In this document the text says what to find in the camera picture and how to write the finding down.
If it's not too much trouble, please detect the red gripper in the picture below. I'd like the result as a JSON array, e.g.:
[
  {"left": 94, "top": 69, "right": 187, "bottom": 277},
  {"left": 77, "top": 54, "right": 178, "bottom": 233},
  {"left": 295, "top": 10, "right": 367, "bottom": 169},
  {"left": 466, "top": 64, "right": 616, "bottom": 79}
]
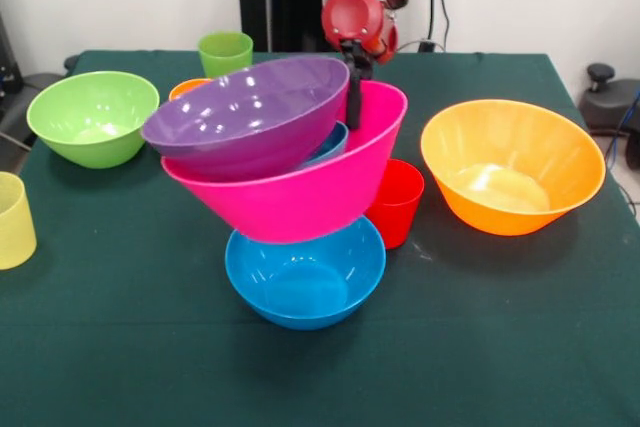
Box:
[{"left": 321, "top": 0, "right": 400, "bottom": 131}]

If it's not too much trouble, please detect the small blue plastic bowl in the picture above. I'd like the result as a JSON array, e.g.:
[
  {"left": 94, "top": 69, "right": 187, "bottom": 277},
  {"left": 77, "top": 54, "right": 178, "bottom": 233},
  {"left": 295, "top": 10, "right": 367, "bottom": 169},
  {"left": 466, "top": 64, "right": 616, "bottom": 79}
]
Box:
[{"left": 303, "top": 120, "right": 350, "bottom": 167}]

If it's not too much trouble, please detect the purple plastic bowl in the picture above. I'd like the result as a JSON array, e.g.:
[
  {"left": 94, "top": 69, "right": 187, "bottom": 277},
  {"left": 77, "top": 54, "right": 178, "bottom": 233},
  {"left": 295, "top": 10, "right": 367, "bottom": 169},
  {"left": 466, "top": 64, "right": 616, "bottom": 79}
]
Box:
[{"left": 141, "top": 56, "right": 351, "bottom": 182}]

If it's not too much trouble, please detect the pink plastic bowl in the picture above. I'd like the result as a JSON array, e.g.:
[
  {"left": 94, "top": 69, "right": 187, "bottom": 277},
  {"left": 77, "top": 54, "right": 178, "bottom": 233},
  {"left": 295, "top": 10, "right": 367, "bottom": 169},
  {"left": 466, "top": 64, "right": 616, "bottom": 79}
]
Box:
[{"left": 160, "top": 79, "right": 409, "bottom": 245}]

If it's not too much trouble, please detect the red plastic cup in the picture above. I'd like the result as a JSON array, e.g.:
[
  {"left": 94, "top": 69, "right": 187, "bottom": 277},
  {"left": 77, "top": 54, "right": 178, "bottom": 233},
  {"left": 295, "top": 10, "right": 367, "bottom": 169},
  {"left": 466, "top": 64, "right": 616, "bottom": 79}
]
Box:
[{"left": 363, "top": 158, "right": 426, "bottom": 251}]

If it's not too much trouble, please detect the green plastic cup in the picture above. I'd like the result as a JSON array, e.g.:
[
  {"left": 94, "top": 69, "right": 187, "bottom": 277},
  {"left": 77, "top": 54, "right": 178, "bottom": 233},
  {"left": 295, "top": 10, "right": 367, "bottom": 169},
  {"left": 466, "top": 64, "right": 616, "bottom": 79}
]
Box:
[{"left": 198, "top": 31, "right": 255, "bottom": 80}]

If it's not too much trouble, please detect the large orange plastic bowl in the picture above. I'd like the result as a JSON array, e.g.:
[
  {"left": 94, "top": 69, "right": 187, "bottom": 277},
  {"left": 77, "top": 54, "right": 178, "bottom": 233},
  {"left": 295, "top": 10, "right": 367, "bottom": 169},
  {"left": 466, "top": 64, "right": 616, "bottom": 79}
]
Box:
[{"left": 420, "top": 99, "right": 607, "bottom": 237}]

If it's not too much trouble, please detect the orange plastic cup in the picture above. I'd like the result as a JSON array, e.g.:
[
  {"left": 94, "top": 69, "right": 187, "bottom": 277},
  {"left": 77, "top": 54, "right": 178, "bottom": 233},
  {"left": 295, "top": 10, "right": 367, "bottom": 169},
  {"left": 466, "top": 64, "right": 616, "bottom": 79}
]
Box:
[{"left": 168, "top": 77, "right": 214, "bottom": 102}]

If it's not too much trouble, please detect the large blue plastic bowl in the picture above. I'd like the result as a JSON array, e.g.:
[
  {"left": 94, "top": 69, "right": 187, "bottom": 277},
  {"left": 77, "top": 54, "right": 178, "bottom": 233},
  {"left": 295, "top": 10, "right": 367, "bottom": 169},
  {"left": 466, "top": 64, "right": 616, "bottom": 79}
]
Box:
[{"left": 224, "top": 215, "right": 387, "bottom": 332}]

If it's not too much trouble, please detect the black wheeled base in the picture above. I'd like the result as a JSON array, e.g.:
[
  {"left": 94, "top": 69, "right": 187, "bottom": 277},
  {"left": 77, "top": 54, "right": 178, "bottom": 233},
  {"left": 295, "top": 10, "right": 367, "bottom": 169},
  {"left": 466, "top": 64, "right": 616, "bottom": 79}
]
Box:
[{"left": 578, "top": 62, "right": 640, "bottom": 171}]

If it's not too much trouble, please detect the dark green tablecloth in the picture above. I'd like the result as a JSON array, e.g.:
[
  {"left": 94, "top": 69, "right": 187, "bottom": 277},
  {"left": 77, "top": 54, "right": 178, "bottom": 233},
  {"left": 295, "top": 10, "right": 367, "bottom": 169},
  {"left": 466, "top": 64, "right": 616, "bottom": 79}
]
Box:
[{"left": 0, "top": 49, "right": 640, "bottom": 427}]

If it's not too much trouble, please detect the green plastic bowl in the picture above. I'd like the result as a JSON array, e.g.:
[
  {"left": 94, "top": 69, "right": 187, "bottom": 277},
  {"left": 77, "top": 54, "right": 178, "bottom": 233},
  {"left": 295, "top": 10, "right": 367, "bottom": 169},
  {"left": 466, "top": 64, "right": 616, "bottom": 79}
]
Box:
[{"left": 26, "top": 70, "right": 161, "bottom": 170}]

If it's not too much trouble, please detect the black equipment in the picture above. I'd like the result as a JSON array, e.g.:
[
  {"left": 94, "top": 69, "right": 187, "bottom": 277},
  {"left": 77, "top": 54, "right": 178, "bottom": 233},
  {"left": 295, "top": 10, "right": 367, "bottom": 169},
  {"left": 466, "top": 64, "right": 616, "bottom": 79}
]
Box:
[{"left": 0, "top": 11, "right": 66, "bottom": 151}]

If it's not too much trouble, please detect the yellow plastic cup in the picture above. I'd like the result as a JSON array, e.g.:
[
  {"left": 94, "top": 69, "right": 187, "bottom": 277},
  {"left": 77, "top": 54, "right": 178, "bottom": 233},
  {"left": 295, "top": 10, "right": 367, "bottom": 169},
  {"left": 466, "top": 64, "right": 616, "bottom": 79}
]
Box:
[{"left": 0, "top": 171, "right": 38, "bottom": 271}]

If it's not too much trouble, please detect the blue cable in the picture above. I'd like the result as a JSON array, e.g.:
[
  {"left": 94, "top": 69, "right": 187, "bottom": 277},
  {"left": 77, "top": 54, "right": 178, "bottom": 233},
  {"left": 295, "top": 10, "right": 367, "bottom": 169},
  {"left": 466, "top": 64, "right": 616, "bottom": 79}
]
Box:
[{"left": 602, "top": 89, "right": 640, "bottom": 163}]

